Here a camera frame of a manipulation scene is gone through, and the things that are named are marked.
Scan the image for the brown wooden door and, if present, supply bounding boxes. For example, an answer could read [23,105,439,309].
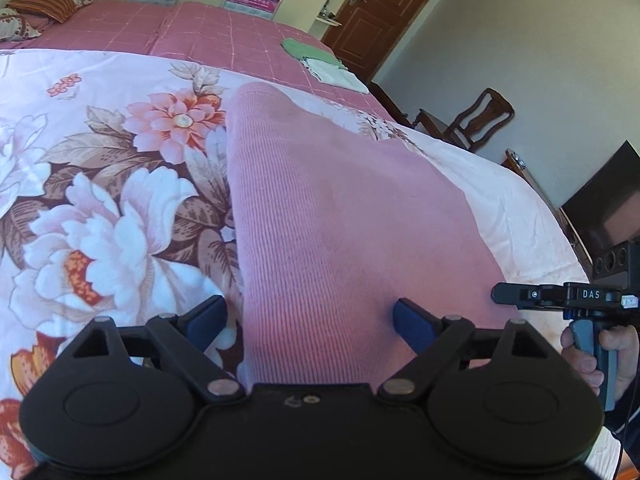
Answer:
[320,0,458,83]

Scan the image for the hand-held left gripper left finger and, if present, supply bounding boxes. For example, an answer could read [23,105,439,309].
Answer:
[72,295,247,403]

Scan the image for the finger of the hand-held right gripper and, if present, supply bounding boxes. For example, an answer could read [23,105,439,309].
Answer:
[491,282,566,307]

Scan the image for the floral quilt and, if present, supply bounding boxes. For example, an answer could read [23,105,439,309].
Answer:
[0,49,621,480]

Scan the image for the brown striped pillow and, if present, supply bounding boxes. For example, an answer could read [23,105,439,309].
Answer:
[6,0,83,23]

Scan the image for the dark wooden chair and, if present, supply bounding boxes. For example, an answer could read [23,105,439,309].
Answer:
[415,87,516,153]

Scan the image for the person's right hand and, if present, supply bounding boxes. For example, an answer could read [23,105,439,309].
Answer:
[560,324,640,403]

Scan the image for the pink checked bed sheet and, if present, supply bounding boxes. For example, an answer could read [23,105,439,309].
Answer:
[0,0,383,111]

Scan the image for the pink knit sweater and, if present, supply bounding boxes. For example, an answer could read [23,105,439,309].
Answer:
[225,81,523,396]

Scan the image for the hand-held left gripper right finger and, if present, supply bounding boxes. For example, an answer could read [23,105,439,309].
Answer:
[377,298,553,403]

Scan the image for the green folded cloth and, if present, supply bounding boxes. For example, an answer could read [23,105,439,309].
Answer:
[281,37,346,70]

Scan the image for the black television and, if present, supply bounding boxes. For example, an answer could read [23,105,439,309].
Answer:
[560,140,640,261]

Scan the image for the white folded cloth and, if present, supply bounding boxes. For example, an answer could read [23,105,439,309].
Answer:
[300,57,371,94]

